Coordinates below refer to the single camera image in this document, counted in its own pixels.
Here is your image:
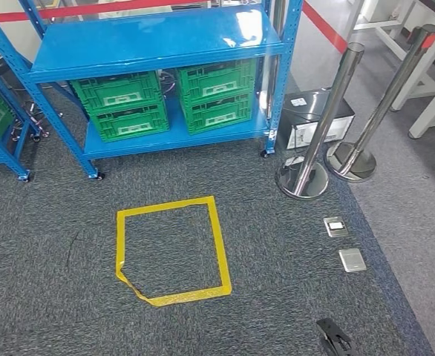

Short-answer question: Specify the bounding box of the green top workbench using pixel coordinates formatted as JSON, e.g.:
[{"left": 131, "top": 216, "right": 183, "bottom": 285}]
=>
[{"left": 408, "top": 73, "right": 435, "bottom": 139}]

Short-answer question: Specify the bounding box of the black box with white label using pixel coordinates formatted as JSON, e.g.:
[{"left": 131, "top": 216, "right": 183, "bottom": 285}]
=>
[{"left": 276, "top": 88, "right": 356, "bottom": 151}]

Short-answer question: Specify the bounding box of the chrome stanchion with round base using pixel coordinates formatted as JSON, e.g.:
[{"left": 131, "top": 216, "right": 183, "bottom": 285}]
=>
[
  {"left": 324, "top": 23, "right": 435, "bottom": 184},
  {"left": 275, "top": 42, "right": 365, "bottom": 201}
]

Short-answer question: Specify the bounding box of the metal floor socket plate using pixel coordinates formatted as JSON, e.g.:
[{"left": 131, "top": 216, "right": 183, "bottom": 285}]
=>
[
  {"left": 323, "top": 216, "right": 349, "bottom": 239},
  {"left": 338, "top": 247, "right": 367, "bottom": 274}
]

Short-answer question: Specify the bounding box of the red barrier belt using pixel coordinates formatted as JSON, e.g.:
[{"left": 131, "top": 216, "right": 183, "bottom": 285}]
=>
[
  {"left": 0, "top": 0, "right": 211, "bottom": 24},
  {"left": 301, "top": 0, "right": 349, "bottom": 55}
]

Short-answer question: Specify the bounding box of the chrome chair base with casters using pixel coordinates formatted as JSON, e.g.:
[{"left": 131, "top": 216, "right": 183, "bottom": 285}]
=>
[{"left": 11, "top": 100, "right": 64, "bottom": 145}]

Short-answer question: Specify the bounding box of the black-topped stanchion post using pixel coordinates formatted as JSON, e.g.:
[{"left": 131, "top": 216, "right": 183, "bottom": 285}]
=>
[{"left": 264, "top": 0, "right": 288, "bottom": 120}]

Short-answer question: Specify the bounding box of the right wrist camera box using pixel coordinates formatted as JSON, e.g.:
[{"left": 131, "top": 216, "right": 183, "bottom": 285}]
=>
[{"left": 316, "top": 317, "right": 356, "bottom": 356}]

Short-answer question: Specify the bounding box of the white frame workbench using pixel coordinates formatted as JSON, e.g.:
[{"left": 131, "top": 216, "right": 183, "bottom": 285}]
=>
[{"left": 347, "top": 0, "right": 435, "bottom": 113}]

